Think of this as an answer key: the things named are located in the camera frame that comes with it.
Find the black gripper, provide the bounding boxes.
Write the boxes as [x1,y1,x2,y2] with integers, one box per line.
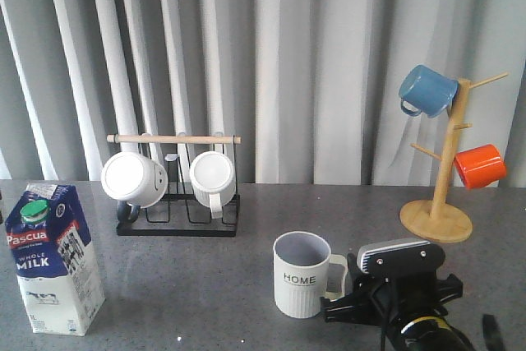
[321,253,464,326]

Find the blue enamel mug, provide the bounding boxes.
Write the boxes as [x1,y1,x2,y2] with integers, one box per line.
[399,65,459,118]

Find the grey white curtain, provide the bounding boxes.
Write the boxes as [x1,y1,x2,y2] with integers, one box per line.
[1,0,525,187]

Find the white ribbed mug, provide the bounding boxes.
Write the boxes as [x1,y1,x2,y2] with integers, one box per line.
[189,151,236,219]

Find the black wire mug rack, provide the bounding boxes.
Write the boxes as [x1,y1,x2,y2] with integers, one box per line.
[107,134,241,237]

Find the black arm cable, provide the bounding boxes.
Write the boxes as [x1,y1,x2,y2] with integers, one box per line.
[481,313,503,351]

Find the white smiley face mug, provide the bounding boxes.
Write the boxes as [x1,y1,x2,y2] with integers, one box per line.
[101,152,168,223]

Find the white HOME mug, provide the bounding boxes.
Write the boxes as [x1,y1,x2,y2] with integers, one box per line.
[273,231,348,319]

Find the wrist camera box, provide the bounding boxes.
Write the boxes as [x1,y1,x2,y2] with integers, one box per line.
[356,238,445,278]

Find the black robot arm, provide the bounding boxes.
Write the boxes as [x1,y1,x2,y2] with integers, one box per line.
[321,244,473,350]

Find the wooden mug tree stand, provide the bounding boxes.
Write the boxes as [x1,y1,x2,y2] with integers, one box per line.
[399,72,509,243]

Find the orange enamel mug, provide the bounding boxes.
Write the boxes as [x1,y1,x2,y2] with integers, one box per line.
[454,144,507,189]

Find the blue white milk carton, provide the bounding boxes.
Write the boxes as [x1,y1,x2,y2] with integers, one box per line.
[5,182,105,336]

